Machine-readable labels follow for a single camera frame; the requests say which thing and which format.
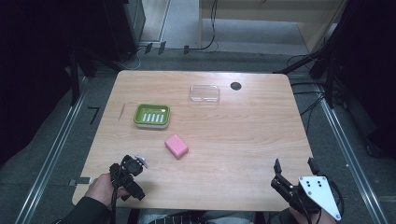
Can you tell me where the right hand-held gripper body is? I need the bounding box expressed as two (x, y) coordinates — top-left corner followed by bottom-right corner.
(270, 175), (342, 222)

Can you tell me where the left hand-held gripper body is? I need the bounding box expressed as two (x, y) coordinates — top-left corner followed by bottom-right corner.
(108, 154), (149, 202)

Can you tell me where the pink soap bar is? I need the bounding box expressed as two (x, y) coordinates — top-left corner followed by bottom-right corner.
(163, 133), (190, 161)

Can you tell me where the green soap dish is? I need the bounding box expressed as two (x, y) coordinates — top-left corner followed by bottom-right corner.
(133, 103), (172, 130)

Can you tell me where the clear plastic lid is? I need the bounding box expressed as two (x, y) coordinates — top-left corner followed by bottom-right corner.
(189, 84), (221, 105)

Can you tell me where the person's left hand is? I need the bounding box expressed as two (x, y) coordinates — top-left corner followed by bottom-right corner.
(84, 173), (131, 207)

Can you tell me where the person's right hand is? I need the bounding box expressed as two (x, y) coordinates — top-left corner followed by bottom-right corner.
(288, 206), (338, 224)

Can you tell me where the small grey floor tag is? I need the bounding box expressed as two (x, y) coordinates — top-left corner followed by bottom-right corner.
(68, 176), (93, 187)

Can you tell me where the black tripod stand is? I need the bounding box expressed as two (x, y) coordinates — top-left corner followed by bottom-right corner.
(274, 18), (349, 110)

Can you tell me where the dark cabinet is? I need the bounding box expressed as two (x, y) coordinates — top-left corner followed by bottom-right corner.
(102, 0), (147, 62)

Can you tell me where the light wooden cabinet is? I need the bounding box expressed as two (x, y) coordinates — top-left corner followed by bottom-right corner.
(199, 0), (348, 54)

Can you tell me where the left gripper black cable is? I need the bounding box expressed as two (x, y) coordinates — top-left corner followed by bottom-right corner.
(109, 167), (123, 224)

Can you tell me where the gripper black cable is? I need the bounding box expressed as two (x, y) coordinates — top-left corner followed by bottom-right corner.
(323, 178), (346, 218)
(109, 167), (123, 224)

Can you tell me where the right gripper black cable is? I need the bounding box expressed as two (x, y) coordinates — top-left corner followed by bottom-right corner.
(323, 178), (346, 218)

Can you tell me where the metal floor rail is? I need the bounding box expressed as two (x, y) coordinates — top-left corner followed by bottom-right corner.
(314, 83), (390, 224)
(13, 76), (90, 224)

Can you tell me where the black floor cable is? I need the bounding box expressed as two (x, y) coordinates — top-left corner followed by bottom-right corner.
(186, 0), (219, 52)

